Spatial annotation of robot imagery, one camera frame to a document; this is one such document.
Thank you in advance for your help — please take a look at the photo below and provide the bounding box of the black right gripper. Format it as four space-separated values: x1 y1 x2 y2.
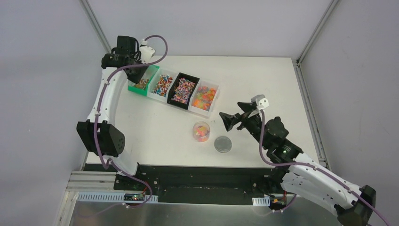
219 102 269 149

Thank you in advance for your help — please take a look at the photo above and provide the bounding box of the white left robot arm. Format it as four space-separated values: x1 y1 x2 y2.
76 36 155 190

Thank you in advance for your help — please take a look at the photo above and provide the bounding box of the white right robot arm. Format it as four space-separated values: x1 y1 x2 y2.
219 102 376 226

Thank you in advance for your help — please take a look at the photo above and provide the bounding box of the green candy bin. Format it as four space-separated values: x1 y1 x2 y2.
128 65 160 96

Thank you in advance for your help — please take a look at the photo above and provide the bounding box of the white lollipop bin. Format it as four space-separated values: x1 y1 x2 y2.
147 67 178 103

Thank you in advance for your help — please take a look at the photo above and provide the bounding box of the clear jar lid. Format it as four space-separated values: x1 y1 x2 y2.
214 136 232 153

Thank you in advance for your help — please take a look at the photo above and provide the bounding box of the white star candy bin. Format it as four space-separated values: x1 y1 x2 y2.
188 79 221 118

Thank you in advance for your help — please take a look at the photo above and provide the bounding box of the clear plastic jar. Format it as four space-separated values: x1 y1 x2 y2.
192 121 210 142

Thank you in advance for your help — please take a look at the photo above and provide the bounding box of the black swirl lollipop bin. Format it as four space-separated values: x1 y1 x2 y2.
167 73 200 110

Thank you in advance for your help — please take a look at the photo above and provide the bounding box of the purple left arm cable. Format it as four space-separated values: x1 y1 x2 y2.
93 35 169 175

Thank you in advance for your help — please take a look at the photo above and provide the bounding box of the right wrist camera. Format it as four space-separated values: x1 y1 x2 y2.
251 94 270 111

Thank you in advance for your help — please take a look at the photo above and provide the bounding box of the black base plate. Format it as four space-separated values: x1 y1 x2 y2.
113 165 284 205

